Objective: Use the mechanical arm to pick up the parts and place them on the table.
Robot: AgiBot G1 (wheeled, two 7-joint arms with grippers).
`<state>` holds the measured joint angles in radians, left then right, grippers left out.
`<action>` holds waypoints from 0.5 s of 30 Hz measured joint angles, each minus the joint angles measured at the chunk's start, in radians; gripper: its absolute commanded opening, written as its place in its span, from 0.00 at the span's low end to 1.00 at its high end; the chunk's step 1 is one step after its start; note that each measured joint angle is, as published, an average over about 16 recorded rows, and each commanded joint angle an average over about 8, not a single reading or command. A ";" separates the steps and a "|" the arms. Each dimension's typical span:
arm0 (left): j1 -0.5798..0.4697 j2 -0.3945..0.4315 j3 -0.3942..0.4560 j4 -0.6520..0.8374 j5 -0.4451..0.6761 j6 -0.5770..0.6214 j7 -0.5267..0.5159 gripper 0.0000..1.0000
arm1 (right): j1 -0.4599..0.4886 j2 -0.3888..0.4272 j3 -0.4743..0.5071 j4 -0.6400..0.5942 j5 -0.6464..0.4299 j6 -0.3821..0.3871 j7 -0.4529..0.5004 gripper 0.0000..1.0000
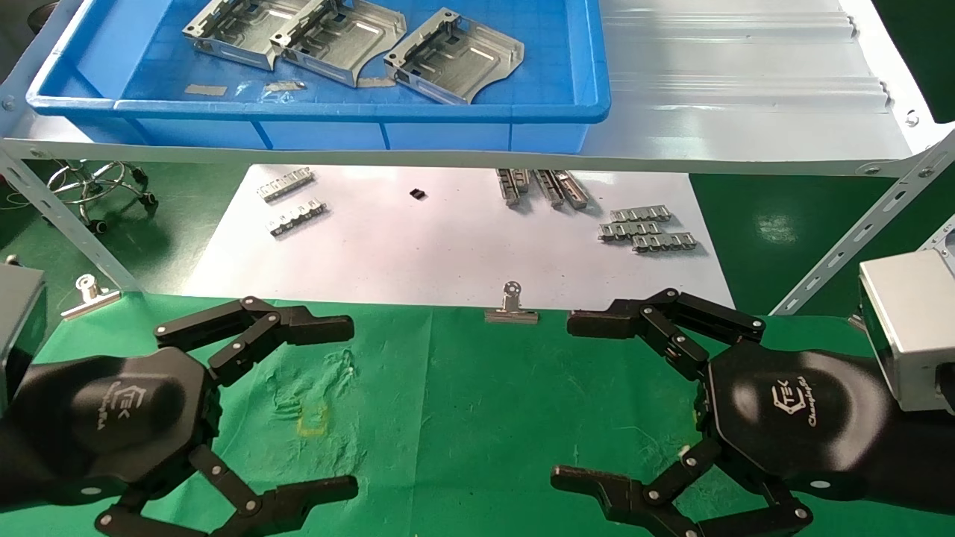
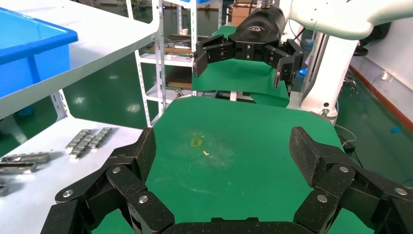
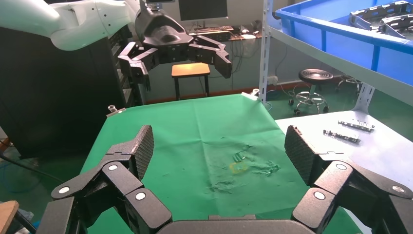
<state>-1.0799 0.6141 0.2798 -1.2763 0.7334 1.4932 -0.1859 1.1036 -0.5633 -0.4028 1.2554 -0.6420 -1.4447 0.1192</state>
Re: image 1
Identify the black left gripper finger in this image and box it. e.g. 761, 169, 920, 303
154, 296, 355, 389
95, 445, 360, 537

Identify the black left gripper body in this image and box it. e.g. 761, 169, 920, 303
0, 349, 222, 517

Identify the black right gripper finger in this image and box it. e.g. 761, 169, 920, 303
566, 288, 767, 383
551, 436, 814, 537

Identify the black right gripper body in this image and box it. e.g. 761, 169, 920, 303
704, 349, 955, 517

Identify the silver sheet metal part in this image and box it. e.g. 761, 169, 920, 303
270, 0, 407, 88
383, 7, 525, 105
183, 0, 314, 72

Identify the silver binder clip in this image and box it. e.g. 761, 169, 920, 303
485, 280, 539, 324
60, 274, 122, 321

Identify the white flat board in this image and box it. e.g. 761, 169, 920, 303
183, 164, 736, 310

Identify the green cloth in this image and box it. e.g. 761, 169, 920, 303
0, 291, 955, 537

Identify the chrome swivel stool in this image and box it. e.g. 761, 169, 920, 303
46, 160, 157, 232

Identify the blue plastic bin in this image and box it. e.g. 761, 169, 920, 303
26, 0, 611, 154

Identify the grey metal shelf rack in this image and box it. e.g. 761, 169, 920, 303
0, 0, 955, 321

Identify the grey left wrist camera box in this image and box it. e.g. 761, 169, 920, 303
0, 257, 47, 407

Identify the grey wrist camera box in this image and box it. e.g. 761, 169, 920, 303
0, 257, 47, 407
858, 248, 955, 415

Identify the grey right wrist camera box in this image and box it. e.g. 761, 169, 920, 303
858, 248, 955, 415

